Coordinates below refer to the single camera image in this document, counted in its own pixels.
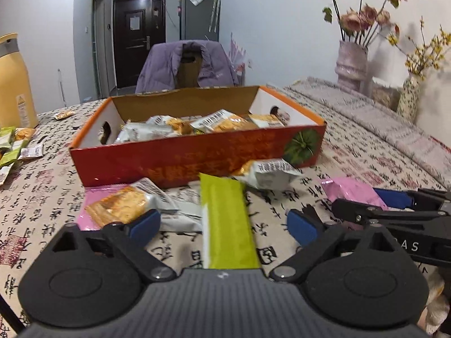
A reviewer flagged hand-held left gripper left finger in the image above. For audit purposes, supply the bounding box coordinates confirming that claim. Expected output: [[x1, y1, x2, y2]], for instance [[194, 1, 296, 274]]
[[47, 209, 176, 283]]

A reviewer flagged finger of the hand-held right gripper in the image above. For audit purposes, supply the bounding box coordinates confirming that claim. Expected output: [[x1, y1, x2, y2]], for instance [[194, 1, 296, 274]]
[[331, 198, 451, 228], [373, 188, 451, 209]]

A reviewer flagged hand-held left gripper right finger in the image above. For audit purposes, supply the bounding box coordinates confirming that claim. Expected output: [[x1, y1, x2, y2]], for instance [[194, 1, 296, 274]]
[[269, 208, 397, 283]]

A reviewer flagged pink snack packet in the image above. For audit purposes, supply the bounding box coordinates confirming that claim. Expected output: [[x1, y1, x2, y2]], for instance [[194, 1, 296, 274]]
[[75, 184, 136, 232], [320, 177, 388, 212]]

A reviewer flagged orange cracker picture packet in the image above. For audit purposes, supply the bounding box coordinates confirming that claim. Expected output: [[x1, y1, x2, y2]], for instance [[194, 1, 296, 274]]
[[85, 178, 181, 229]]

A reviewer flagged red cardboard box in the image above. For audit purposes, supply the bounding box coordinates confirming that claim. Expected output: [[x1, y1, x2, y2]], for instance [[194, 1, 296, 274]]
[[68, 84, 326, 188]]

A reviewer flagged heap of assorted snack packets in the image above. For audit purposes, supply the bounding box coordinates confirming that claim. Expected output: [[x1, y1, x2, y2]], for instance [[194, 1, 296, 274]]
[[113, 108, 286, 144]]

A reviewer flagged grey folded quilt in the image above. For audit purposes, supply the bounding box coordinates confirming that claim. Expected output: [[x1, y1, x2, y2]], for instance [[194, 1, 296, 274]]
[[268, 75, 451, 191]]

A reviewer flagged floral patterned vase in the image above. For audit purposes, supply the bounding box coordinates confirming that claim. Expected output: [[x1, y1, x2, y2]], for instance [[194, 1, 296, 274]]
[[397, 74, 421, 124]]

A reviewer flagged clear storage jar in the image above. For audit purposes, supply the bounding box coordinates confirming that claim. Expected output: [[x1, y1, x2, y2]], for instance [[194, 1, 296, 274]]
[[368, 77, 402, 110]]

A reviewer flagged pink ceramic vase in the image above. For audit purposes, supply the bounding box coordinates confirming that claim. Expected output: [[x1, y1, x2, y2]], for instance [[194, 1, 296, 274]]
[[335, 40, 369, 94]]

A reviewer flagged small green snack packet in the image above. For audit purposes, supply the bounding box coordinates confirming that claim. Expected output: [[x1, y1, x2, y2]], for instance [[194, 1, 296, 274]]
[[0, 127, 16, 148], [0, 140, 30, 168]]

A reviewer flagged brown chair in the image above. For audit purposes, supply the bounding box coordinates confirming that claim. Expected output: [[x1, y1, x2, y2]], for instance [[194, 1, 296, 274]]
[[174, 42, 205, 88]]

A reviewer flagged purple jacket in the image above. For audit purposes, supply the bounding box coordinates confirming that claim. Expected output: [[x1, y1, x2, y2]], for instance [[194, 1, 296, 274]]
[[136, 40, 240, 94]]

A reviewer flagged white pole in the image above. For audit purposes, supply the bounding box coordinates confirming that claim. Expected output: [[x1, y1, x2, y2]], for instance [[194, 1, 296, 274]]
[[57, 68, 67, 108]]

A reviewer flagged dark entrance door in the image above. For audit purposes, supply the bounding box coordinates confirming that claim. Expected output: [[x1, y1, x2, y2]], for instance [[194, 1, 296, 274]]
[[113, 0, 166, 90]]

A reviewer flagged dried pink rose bouquet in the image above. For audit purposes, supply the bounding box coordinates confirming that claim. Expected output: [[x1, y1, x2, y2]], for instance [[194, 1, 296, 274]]
[[313, 0, 409, 48]]

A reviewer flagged white interior door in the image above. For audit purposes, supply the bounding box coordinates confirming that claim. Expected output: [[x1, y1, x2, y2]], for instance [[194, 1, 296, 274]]
[[92, 0, 113, 99]]

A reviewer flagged yellow thermos bottle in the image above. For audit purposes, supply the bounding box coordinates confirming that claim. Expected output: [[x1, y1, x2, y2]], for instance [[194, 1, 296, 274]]
[[0, 32, 39, 129]]

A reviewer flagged grey refrigerator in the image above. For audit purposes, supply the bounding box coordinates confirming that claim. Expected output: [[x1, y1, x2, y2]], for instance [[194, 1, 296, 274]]
[[180, 0, 221, 43]]

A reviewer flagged white folded umbrella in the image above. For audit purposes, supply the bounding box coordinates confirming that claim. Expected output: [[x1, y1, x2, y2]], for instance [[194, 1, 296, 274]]
[[209, 0, 222, 33]]

